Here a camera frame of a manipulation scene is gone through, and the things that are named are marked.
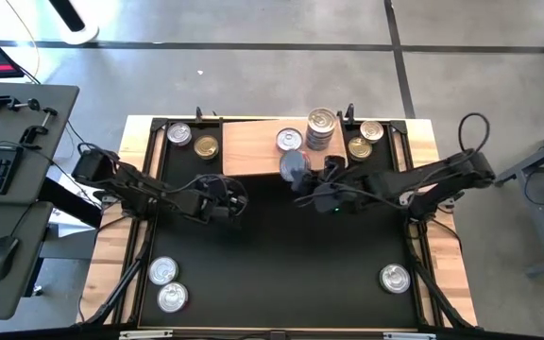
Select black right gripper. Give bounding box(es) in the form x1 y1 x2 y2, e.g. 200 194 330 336
291 156 363 214

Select blue label can gold lid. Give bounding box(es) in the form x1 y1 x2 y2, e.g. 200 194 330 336
306 107 338 136

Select green label can silver lid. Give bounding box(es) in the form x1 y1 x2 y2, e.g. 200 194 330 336
147 255 180 287
378 263 412 295

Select wooden shelf black legs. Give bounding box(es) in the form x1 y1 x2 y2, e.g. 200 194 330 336
221 117 349 178

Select seafood can silver lid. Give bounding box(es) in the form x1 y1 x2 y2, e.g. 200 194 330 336
359 119 385 145

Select green label can gold lid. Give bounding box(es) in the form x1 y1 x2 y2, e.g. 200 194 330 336
347 136 374 162
193 134 220 161

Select black table mat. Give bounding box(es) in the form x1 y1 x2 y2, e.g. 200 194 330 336
138 118 419 331

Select black desk support beam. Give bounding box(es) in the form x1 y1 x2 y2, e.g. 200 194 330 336
38 177 104 231

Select white round stand base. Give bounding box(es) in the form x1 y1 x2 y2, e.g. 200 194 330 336
29 0 100 47

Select black computer mouse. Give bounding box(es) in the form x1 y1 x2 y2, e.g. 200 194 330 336
0 234 21 283

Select black stand pole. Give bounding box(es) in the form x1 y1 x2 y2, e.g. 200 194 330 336
47 0 87 33

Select silver metal bracket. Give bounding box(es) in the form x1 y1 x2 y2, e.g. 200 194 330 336
118 329 174 340
382 331 437 340

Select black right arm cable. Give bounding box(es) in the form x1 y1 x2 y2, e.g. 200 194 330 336
457 111 491 155

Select yellow cable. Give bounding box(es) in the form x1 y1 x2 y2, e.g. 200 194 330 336
5 0 42 79

